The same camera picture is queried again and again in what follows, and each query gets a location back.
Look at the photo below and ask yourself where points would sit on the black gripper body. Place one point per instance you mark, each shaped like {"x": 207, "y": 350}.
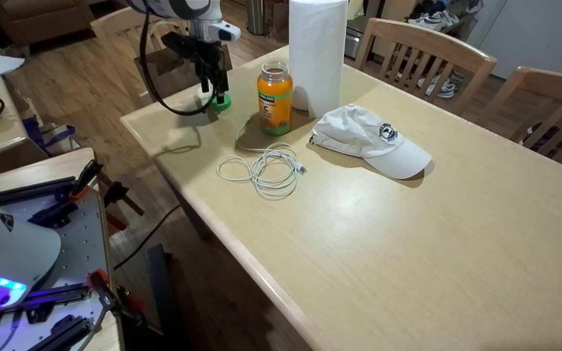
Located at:
{"x": 211, "y": 57}

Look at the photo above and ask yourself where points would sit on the green bottle lid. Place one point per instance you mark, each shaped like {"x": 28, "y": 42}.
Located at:
{"x": 221, "y": 104}

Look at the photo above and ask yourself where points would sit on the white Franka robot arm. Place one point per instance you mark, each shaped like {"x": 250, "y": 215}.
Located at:
{"x": 190, "y": 7}

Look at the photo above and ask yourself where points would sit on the orange juice bottle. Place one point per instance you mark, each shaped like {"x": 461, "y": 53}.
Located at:
{"x": 274, "y": 98}

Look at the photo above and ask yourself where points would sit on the dark grey bin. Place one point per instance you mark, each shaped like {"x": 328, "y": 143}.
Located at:
{"x": 258, "y": 16}

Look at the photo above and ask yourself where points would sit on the white paper towel roll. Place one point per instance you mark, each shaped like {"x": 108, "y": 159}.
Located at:
{"x": 316, "y": 51}

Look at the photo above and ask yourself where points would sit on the light wooden slat chair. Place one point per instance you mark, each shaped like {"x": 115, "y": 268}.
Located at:
{"x": 115, "y": 20}
{"x": 547, "y": 81}
{"x": 424, "y": 40}

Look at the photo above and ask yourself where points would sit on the black orange bar clamp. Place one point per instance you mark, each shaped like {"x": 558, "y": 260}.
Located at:
{"x": 117, "y": 194}

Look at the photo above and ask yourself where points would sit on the white baseball cap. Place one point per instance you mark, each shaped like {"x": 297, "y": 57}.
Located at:
{"x": 365, "y": 139}

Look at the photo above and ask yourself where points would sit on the long black bar clamp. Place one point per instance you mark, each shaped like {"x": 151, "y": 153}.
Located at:
{"x": 82, "y": 178}

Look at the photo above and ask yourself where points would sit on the blue fabric bag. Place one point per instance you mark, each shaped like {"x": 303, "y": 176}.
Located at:
{"x": 49, "y": 137}

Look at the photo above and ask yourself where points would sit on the brown wooden furniture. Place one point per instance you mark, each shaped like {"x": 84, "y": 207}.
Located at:
{"x": 28, "y": 20}

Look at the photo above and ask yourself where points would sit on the small wooden robot table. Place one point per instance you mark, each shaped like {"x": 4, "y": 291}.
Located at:
{"x": 33, "y": 168}

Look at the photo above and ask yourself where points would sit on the grey metal mounting plate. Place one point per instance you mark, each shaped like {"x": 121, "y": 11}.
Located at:
{"x": 86, "y": 241}

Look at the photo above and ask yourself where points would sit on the cluttered wooden desk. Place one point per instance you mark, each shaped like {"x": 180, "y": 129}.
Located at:
{"x": 0, "y": 133}

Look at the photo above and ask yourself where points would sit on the white floor sneaker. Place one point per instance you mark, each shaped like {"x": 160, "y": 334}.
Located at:
{"x": 441, "y": 89}

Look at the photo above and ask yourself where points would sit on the black red bar clamp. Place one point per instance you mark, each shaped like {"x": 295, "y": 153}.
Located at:
{"x": 108, "y": 289}

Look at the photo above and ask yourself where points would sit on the white grey sneaker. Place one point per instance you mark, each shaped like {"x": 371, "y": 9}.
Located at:
{"x": 443, "y": 16}

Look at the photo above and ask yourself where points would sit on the white entrance door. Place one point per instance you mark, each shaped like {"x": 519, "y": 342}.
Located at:
{"x": 541, "y": 32}

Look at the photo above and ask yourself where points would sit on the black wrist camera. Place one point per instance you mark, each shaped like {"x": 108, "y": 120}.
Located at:
{"x": 178, "y": 44}

